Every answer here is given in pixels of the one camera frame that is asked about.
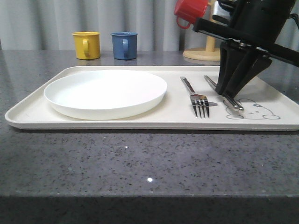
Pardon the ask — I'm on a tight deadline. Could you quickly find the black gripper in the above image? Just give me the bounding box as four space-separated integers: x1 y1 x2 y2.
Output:
193 0 299 98

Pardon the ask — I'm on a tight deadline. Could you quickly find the metal chopstick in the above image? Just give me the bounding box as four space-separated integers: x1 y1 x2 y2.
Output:
204 75 244 111

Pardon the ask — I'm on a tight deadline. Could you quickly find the silver metal fork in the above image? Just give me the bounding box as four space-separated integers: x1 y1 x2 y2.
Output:
180 77 210 119

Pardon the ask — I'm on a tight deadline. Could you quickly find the white round plate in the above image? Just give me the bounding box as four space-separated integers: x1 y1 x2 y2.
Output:
44 70 167 120

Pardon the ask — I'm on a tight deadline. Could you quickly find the wooden mug tree stand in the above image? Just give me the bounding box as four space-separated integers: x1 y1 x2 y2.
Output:
183 0 220 61

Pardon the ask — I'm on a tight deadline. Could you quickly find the cream rabbit serving tray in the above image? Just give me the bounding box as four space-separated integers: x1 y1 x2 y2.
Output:
5 66 299 131

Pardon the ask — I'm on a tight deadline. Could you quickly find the red mug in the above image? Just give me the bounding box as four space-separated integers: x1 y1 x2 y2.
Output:
174 0 209 29

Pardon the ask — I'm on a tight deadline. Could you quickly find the blue mug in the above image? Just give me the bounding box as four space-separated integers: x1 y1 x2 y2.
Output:
111 32 138 60

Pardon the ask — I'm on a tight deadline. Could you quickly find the yellow mug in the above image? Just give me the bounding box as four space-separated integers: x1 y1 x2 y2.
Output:
72 31 100 60

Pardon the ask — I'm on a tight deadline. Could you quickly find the grey curtain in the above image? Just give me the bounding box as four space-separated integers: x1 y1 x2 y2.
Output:
0 0 299 51

